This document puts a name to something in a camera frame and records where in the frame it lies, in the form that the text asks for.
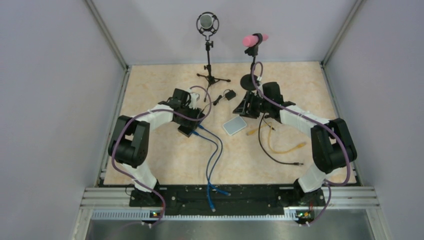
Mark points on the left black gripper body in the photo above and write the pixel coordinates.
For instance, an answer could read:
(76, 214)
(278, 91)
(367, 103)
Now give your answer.
(189, 112)

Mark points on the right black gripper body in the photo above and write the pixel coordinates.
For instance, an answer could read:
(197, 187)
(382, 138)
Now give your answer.
(257, 105)

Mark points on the black network switch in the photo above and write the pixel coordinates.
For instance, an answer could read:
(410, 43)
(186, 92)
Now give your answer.
(186, 131)

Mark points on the black power adapter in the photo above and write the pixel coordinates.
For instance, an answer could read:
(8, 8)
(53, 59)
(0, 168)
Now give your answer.
(229, 95)

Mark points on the white network switch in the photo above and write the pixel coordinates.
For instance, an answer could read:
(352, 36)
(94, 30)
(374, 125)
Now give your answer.
(234, 125)

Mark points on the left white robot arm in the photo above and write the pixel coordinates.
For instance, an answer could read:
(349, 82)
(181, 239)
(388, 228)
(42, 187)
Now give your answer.
(129, 144)

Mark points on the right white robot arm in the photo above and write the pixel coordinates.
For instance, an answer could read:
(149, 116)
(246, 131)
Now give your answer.
(332, 146)

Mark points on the black round-base microphone stand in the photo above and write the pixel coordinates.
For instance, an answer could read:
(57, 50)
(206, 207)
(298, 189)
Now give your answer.
(248, 82)

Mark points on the pink foam microphone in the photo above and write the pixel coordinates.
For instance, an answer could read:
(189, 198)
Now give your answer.
(253, 39)

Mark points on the black tripod microphone stand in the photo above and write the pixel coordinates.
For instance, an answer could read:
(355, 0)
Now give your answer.
(211, 80)

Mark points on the grey studio microphone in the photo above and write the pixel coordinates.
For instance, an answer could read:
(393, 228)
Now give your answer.
(207, 24)

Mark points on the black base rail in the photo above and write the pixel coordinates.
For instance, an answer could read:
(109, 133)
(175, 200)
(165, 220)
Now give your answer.
(241, 200)

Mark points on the white slotted cable duct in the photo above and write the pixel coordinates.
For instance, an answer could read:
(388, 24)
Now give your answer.
(151, 215)

